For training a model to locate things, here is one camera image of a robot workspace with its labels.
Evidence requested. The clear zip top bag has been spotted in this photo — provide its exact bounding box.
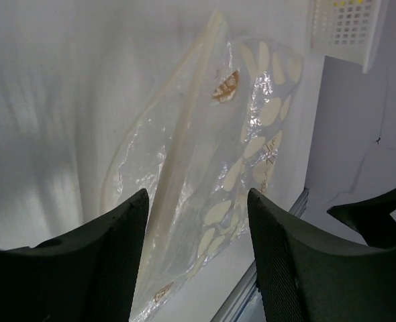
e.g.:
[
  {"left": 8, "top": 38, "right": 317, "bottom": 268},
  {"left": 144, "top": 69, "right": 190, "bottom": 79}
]
[{"left": 100, "top": 11, "right": 302, "bottom": 321}]

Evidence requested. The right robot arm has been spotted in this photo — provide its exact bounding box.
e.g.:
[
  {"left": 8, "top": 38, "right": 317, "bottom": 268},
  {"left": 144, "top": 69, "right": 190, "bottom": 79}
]
[{"left": 327, "top": 188, "right": 396, "bottom": 249}]

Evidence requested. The white perforated plastic basket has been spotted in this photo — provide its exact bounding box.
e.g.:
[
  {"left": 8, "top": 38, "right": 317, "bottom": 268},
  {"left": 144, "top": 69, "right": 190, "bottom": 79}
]
[{"left": 311, "top": 0, "right": 389, "bottom": 74}]

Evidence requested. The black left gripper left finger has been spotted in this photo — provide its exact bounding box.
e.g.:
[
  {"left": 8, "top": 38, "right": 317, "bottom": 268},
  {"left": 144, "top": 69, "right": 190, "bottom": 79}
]
[{"left": 0, "top": 189, "right": 149, "bottom": 321}]

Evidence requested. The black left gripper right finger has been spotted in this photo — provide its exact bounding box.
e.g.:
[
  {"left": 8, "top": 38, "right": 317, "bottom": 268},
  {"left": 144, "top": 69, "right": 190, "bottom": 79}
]
[{"left": 247, "top": 189, "right": 396, "bottom": 321}]

